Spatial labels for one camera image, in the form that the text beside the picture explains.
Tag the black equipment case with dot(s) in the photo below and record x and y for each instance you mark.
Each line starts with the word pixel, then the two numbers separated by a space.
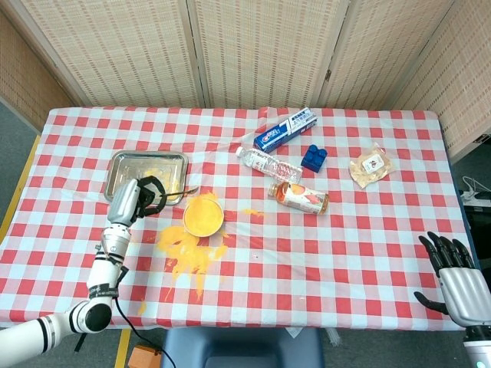
pixel 479 216

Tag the blue toy brick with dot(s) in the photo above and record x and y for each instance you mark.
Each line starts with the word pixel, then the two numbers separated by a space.
pixel 314 159

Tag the orange box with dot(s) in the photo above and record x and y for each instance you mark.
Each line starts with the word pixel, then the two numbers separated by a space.
pixel 144 356

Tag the black spoon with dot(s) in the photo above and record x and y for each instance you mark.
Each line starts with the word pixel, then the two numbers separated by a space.
pixel 180 192

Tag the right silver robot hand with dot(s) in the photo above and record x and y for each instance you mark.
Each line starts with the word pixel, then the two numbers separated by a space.
pixel 466 295

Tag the woven folding screen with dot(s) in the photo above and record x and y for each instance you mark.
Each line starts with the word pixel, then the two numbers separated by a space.
pixel 115 50

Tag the blue toothpaste box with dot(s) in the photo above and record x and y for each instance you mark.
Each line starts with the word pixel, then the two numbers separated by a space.
pixel 284 130

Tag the metal tray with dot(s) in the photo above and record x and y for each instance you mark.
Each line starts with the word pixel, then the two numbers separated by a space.
pixel 126 165

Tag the clear water bottle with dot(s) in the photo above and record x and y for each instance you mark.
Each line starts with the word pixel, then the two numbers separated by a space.
pixel 268 165

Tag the red white checkered tablecloth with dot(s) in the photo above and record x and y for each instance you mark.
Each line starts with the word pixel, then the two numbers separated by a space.
pixel 307 268

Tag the amber juice bottle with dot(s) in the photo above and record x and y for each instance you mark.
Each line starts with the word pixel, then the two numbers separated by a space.
pixel 299 198

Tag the clear bag of snacks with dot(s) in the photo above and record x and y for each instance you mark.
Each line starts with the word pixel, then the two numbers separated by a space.
pixel 370 166

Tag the off-white bowl of yellow powder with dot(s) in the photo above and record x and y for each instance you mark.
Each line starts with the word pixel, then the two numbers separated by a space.
pixel 203 216

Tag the spilled yellow powder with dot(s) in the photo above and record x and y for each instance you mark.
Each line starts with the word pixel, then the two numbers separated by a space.
pixel 184 249

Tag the blue-grey chair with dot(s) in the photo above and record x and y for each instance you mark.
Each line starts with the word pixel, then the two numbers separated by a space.
pixel 245 349

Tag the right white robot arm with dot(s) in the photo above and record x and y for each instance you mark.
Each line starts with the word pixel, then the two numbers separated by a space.
pixel 477 347

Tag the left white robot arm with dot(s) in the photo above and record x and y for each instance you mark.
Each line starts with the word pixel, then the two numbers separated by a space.
pixel 103 272

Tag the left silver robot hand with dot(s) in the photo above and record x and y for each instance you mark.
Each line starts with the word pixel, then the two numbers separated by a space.
pixel 122 203

